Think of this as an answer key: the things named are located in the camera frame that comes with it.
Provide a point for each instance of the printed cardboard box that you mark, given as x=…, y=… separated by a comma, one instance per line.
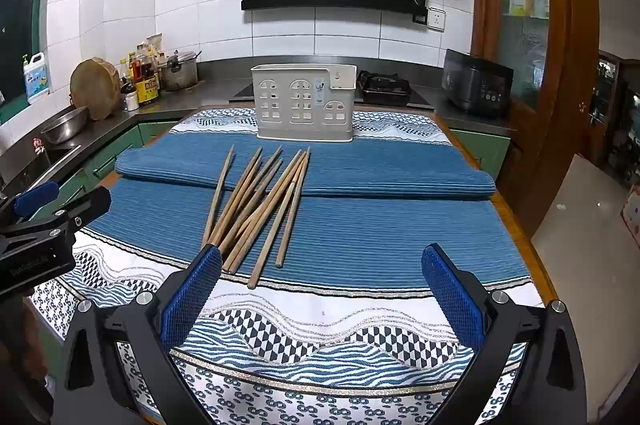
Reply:
x=631, y=215

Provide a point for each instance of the round wooden cutting board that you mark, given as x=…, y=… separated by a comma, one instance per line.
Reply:
x=95, y=87

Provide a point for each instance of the patterned blue white tablecloth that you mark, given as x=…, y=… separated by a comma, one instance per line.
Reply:
x=325, y=320

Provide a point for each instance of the black countertop appliance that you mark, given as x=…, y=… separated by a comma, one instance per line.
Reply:
x=475, y=82

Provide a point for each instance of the steel pot with lid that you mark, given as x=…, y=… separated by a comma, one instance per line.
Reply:
x=177, y=72

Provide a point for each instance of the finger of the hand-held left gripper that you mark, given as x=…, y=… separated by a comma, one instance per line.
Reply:
x=35, y=200
x=85, y=205

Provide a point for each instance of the white detergent bottle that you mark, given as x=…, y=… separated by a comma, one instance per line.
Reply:
x=36, y=80

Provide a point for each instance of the steel kitchen sink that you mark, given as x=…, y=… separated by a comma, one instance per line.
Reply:
x=35, y=165

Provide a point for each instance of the dark wooden display shelf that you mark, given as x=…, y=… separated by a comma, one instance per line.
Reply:
x=615, y=120

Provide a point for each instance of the white plastic utensil holder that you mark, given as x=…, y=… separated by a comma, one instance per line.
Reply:
x=300, y=115

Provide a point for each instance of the steel kitchen countertop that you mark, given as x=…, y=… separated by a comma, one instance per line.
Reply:
x=215, y=80

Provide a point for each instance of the wooden table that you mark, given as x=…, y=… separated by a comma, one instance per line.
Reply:
x=520, y=225

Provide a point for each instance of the white wall socket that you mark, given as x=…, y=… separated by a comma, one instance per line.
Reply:
x=436, y=19

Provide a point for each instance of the wooden glass door cabinet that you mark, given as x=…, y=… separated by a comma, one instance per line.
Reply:
x=555, y=105

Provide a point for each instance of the group of condiment bottles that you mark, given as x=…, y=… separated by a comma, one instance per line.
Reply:
x=145, y=80

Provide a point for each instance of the blue ribbed folded cloth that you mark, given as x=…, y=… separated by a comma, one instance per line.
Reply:
x=380, y=165

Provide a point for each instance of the dark window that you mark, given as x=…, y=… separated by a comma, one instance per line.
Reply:
x=22, y=5

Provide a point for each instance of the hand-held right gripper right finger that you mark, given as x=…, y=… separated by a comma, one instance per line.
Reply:
x=452, y=300

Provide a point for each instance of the pile of wooden chopsticks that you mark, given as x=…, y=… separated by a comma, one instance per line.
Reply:
x=260, y=210

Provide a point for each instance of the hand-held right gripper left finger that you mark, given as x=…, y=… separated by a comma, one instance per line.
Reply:
x=192, y=300

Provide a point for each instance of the steel mixing bowl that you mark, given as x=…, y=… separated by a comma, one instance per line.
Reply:
x=62, y=125

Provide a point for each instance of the black gas stove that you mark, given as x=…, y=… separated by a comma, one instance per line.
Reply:
x=385, y=87

